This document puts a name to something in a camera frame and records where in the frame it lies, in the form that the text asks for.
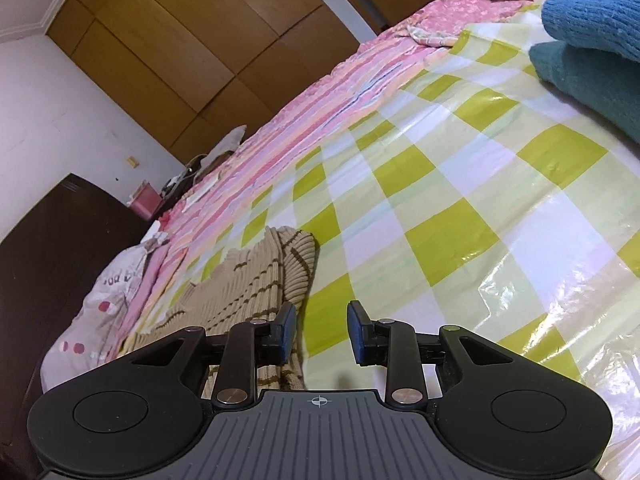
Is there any white paper strip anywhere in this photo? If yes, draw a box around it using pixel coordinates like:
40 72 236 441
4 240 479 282
182 175 221 212

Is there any pink box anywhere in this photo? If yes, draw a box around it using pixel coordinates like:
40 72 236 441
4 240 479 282
127 183 163 222

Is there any white pillow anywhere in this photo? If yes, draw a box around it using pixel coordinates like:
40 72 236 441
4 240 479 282
200 126 248 176

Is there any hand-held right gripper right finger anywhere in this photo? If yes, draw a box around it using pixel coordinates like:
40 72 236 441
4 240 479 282
347 300 521 408

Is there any dark wooden headboard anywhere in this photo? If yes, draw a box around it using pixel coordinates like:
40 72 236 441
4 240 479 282
0 173 151 480

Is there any teal knit garment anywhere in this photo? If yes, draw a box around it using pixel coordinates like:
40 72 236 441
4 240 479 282
529 42 640 146

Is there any blue knit garment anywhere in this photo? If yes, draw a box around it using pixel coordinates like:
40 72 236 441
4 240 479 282
541 0 640 63

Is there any pink striped bedsheet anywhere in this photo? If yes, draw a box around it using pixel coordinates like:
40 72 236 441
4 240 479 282
107 0 546 356

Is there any small floral cloth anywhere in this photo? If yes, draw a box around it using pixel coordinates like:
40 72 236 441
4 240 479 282
406 24 463 49

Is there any black cable clutter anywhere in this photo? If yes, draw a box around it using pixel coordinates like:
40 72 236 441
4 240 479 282
160 155 206 196

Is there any wooden wardrobe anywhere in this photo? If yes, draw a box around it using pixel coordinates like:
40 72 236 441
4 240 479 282
46 0 381 166

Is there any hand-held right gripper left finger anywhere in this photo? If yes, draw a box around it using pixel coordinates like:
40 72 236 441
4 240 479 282
120 301 298 408

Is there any beige striped knit sweater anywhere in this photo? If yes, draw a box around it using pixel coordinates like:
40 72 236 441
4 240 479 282
120 226 320 401

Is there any grey printed pillow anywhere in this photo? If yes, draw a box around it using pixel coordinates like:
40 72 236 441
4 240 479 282
40 240 156 393

